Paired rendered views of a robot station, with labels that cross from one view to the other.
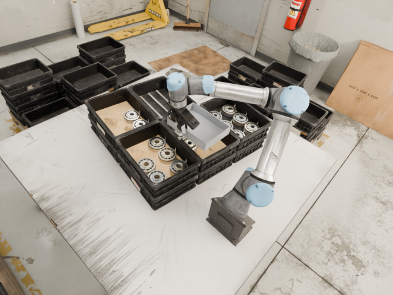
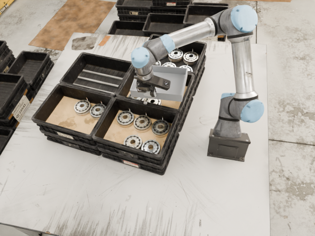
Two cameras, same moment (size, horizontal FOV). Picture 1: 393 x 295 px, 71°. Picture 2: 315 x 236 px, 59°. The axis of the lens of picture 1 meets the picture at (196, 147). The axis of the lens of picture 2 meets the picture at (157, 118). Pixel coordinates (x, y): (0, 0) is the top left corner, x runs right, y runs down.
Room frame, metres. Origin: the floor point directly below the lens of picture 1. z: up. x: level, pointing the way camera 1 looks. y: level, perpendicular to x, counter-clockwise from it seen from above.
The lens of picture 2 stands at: (0.13, 0.36, 2.16)
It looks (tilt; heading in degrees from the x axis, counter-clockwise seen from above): 54 degrees down; 343
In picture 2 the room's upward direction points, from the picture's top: 8 degrees counter-clockwise
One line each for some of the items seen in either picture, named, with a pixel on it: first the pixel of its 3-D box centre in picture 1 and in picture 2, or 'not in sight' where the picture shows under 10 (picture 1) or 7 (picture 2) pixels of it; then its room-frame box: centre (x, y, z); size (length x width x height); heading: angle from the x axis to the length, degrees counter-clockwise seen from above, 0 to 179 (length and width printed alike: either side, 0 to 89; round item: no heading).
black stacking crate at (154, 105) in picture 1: (162, 102); (99, 78); (1.51, 0.28, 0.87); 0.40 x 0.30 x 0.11; 45
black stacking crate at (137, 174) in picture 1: (157, 157); (137, 130); (1.01, 0.21, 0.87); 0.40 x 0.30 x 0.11; 45
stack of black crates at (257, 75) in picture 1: (247, 79); (138, 12); (2.89, -0.47, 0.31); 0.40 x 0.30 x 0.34; 54
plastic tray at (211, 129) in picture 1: (198, 124); (159, 82); (1.11, 0.01, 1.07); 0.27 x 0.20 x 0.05; 54
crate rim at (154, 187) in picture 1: (157, 151); (136, 125); (1.01, 0.21, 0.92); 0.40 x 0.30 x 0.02; 45
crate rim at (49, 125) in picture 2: (121, 111); (73, 108); (1.29, 0.49, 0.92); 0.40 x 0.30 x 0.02; 45
